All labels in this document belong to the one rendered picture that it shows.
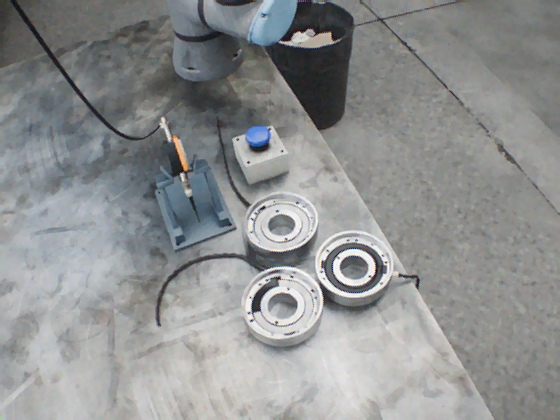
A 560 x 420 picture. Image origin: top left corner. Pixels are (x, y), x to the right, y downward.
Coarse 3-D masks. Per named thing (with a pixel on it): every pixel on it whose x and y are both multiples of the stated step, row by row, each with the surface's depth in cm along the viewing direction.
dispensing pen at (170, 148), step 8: (168, 120) 73; (168, 128) 73; (168, 136) 73; (168, 144) 71; (168, 152) 72; (176, 152) 72; (168, 160) 72; (176, 160) 72; (176, 168) 73; (184, 176) 75; (184, 184) 75; (192, 200) 76
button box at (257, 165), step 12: (276, 132) 84; (240, 144) 83; (264, 144) 82; (276, 144) 83; (240, 156) 82; (252, 156) 82; (264, 156) 81; (276, 156) 81; (288, 156) 82; (252, 168) 81; (264, 168) 82; (276, 168) 83; (288, 168) 84; (252, 180) 83; (264, 180) 84
